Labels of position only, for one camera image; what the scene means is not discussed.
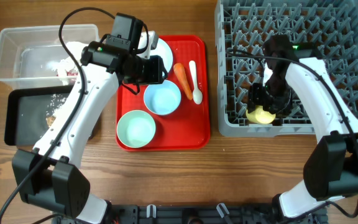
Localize yellow plastic cup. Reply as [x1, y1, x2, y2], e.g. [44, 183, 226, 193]
[246, 105, 276, 124]

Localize light blue plate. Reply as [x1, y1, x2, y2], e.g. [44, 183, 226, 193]
[138, 33, 173, 73]

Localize light blue bowl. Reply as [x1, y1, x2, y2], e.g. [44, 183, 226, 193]
[144, 80, 181, 116]

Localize orange carrot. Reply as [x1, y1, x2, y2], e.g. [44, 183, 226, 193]
[173, 63, 193, 100]

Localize light green bowl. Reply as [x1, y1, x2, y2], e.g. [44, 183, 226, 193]
[116, 110, 156, 148]

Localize white plastic spoon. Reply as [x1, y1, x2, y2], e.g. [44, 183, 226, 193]
[189, 60, 203, 105]

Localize white wrapper waste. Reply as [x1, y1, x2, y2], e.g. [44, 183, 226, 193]
[57, 42, 87, 85]

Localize white rice grains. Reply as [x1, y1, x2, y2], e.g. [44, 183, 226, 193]
[45, 93, 68, 118]

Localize brown food lump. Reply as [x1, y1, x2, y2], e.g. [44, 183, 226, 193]
[46, 116, 56, 128]

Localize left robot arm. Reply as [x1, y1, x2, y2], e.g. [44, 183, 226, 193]
[12, 39, 173, 223]

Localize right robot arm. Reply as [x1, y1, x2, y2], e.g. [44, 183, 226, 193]
[246, 35, 358, 222]

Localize grey dishwasher rack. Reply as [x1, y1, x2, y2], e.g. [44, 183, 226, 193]
[214, 0, 358, 138]

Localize red serving tray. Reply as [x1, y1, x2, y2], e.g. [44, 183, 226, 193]
[116, 35, 211, 152]

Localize clear plastic bin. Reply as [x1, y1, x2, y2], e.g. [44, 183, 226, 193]
[0, 24, 111, 91]

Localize black plastic tray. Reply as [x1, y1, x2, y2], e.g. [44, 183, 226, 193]
[4, 85, 73, 147]

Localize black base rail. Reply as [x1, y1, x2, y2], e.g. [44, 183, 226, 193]
[51, 203, 328, 224]

